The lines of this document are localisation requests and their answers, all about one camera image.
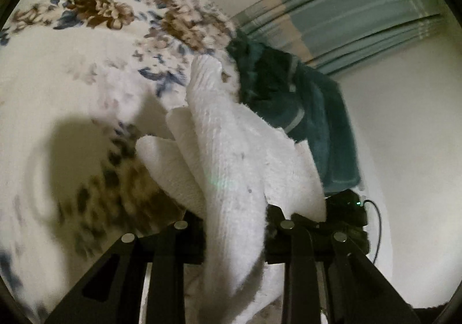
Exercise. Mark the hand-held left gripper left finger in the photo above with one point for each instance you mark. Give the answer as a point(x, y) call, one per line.
point(169, 259)

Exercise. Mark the floral bed sheet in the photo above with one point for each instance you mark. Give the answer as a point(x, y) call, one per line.
point(54, 93)

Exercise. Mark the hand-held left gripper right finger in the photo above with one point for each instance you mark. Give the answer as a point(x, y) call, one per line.
point(299, 262)

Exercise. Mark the dark green blanket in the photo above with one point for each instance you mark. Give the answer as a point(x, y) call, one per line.
point(263, 71)

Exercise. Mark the dark teal towel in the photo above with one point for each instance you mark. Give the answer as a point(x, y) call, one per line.
point(325, 129)

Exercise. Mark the grey-green striped curtain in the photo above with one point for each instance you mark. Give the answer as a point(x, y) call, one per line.
point(343, 10)

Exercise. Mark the white terry towel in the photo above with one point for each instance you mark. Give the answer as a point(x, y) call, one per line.
point(223, 165)

